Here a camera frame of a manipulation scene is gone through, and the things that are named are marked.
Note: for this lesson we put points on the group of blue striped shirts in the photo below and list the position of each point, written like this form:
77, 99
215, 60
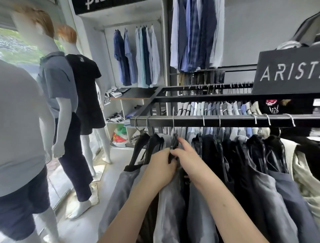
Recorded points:
195, 35

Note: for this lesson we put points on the navy shorts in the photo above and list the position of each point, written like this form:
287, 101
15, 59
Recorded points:
20, 210

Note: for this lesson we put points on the white mannequin with large head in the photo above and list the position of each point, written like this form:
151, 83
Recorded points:
37, 27

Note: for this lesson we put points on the folded clothes pile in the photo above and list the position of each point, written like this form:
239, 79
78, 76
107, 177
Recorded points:
115, 92

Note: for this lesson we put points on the black overhead sign board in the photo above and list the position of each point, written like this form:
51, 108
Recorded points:
112, 6

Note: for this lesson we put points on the row of dark hanging garments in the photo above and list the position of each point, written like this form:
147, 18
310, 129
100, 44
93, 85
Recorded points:
262, 187

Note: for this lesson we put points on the white mannequin with small head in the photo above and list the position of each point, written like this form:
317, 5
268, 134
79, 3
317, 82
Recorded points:
66, 37

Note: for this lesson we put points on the colourful plastic bag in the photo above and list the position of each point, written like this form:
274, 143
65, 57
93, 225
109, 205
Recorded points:
118, 136

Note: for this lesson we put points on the person's left fingers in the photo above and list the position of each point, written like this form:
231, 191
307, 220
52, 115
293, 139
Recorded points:
167, 156

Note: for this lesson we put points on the row of light hanging shirts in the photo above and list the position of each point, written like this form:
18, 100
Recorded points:
212, 108

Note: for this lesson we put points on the dark navy trousers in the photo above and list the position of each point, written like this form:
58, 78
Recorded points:
75, 162

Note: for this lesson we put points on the person's right forearm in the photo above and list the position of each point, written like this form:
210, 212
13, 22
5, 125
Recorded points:
225, 212

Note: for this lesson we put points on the person's right hand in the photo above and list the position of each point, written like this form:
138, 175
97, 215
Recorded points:
192, 165

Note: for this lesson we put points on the pair of shoes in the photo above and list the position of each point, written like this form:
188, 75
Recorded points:
115, 117

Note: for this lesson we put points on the black sign with white letters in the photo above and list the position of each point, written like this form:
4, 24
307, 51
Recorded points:
287, 75

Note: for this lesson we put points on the headless white mannequin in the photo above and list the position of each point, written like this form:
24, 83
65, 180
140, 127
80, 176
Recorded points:
48, 220

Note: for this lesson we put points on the black clothes hanger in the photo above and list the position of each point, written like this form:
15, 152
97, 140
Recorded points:
173, 142

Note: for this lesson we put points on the person's right thumb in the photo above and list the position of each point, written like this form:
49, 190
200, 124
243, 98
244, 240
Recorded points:
178, 152

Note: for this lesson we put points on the black metal clothes rack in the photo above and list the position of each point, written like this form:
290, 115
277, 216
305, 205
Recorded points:
225, 120

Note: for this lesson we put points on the row of empty metal hangers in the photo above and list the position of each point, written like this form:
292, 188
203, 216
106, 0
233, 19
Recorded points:
217, 87

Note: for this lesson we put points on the black shorts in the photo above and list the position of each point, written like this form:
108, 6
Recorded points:
91, 122

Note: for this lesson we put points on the white shelf unit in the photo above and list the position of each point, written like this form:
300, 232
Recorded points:
130, 105

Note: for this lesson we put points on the person's left hand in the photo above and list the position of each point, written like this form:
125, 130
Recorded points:
160, 170

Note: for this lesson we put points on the row of wall-hung shirts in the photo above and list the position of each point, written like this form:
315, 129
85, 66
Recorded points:
140, 57

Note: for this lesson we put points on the person's left forearm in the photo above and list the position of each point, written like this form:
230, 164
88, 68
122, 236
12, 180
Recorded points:
130, 215

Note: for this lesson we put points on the light grey t-shirt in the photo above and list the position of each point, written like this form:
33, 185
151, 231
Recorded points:
20, 125

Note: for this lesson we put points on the black printed t-shirt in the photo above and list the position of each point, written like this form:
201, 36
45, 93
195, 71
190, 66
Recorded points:
275, 108

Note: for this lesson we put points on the grey polo shirt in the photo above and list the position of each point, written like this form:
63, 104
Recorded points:
58, 82

